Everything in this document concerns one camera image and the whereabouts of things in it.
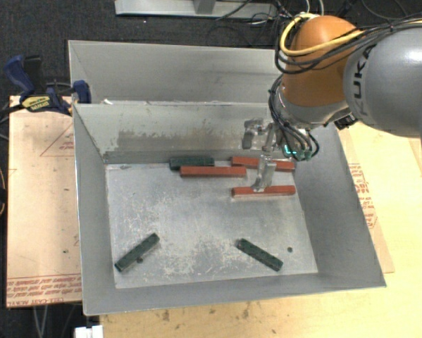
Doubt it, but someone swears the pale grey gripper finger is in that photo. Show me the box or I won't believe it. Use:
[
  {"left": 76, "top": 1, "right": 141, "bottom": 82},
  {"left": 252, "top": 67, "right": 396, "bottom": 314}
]
[
  {"left": 254, "top": 154, "right": 269, "bottom": 194},
  {"left": 266, "top": 161, "right": 278, "bottom": 191}
]

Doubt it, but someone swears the red-brown flat block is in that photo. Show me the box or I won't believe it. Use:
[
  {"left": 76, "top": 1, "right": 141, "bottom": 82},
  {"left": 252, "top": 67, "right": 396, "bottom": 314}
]
[
  {"left": 230, "top": 184, "right": 297, "bottom": 200},
  {"left": 230, "top": 156, "right": 297, "bottom": 172},
  {"left": 179, "top": 165, "right": 248, "bottom": 179}
]

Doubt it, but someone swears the dark green flat block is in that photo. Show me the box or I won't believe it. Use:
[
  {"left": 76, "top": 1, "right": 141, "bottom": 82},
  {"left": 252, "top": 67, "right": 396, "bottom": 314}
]
[
  {"left": 235, "top": 237, "right": 285, "bottom": 273},
  {"left": 113, "top": 232, "right": 161, "bottom": 273},
  {"left": 168, "top": 156, "right": 216, "bottom": 171}
]

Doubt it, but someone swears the grey metal bin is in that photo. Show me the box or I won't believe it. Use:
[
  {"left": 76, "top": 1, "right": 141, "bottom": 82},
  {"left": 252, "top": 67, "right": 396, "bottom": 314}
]
[{"left": 68, "top": 39, "right": 387, "bottom": 317}]

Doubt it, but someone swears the brown cardboard board, red print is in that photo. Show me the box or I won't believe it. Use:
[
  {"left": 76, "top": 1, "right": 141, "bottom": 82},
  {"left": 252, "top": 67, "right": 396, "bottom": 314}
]
[{"left": 5, "top": 95, "right": 396, "bottom": 309}]

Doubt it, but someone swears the black cylinder on white bracket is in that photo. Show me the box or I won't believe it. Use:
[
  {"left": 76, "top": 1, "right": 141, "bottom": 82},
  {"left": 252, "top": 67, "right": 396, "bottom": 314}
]
[{"left": 335, "top": 113, "right": 356, "bottom": 130}]

